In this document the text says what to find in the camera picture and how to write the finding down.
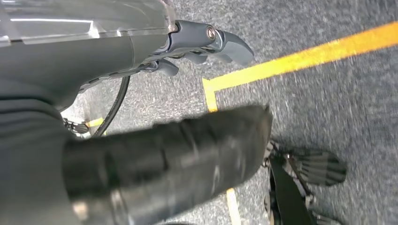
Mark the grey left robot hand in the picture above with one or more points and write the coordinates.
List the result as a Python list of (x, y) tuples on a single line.
[(77, 52)]

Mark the black robot foot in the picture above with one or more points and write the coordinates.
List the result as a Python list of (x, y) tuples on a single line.
[(317, 167)]

